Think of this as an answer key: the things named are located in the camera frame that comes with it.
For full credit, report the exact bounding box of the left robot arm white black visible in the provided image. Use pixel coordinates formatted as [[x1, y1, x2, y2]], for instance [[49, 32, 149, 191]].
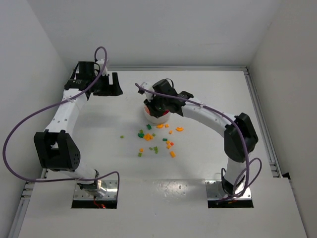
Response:
[[34, 59, 123, 198]]

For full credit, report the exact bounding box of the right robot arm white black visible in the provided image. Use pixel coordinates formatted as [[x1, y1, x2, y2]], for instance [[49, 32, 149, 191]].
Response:
[[141, 79, 259, 197]]

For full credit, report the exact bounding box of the white round divided container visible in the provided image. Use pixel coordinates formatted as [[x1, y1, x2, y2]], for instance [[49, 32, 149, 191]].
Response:
[[144, 106, 171, 124]]

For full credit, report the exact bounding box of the yellow orange lego cluster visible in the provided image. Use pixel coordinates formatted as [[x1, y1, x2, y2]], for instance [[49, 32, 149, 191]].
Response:
[[143, 133, 154, 141]]

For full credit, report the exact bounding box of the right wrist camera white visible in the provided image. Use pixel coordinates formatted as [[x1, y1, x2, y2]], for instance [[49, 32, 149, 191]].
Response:
[[138, 82, 154, 102]]

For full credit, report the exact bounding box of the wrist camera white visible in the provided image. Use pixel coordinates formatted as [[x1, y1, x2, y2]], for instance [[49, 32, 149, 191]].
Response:
[[96, 59, 108, 76], [138, 82, 154, 102]]

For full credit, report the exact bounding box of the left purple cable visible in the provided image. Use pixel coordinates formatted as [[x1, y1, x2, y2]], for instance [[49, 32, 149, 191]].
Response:
[[2, 46, 120, 183]]

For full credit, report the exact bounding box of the purple cable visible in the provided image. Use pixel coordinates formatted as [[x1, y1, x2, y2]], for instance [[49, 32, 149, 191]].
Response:
[[2, 46, 120, 183], [135, 83, 263, 200]]

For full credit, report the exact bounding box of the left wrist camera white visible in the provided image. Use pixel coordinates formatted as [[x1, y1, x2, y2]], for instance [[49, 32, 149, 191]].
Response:
[[96, 59, 108, 76]]

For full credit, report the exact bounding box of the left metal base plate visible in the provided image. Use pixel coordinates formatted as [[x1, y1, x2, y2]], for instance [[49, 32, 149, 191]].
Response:
[[73, 180, 119, 200]]

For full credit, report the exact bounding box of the metal base plate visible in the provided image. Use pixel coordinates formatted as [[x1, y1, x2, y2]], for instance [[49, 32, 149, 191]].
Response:
[[205, 180, 252, 201], [73, 180, 119, 200]]

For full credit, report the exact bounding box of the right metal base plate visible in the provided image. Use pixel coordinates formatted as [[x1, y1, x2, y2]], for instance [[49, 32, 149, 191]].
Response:
[[205, 180, 252, 201]]

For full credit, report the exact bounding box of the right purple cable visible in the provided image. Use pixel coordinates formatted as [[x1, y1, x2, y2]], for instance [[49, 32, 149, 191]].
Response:
[[135, 83, 263, 200]]

